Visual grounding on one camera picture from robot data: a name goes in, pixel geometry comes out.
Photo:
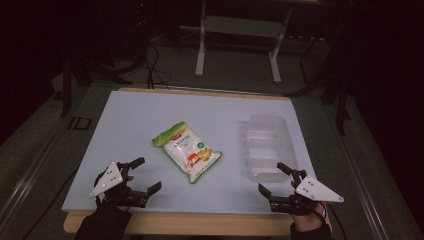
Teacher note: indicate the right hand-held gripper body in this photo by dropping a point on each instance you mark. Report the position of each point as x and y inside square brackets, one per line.
[315, 191]

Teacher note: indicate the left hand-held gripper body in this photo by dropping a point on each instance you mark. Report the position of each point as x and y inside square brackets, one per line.
[110, 180]

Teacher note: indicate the clear plastic container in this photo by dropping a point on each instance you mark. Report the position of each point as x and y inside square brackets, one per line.
[268, 146]

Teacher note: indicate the green and white snack packet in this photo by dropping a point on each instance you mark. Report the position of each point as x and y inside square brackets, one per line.
[188, 153]

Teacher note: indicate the person's left hand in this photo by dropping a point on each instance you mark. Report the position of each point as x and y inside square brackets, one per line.
[122, 208]

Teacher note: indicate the person's right hand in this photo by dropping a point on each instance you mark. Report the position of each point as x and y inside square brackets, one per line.
[308, 221]

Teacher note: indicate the white table mat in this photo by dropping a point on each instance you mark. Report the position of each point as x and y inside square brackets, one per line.
[133, 126]

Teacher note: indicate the wooden table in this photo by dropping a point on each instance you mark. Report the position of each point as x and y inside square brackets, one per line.
[200, 225]

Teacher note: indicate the black floor socket box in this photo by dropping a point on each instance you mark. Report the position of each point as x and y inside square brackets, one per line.
[80, 123]

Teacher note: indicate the black metal stand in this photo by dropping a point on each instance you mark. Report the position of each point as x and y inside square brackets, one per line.
[342, 110]
[66, 93]

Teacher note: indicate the white metal stand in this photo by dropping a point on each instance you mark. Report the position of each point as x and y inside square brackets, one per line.
[201, 50]

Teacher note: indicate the power strip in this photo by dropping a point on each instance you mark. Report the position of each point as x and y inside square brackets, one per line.
[306, 37]

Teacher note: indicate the metal floor rail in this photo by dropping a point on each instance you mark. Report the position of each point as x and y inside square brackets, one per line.
[363, 190]
[30, 175]

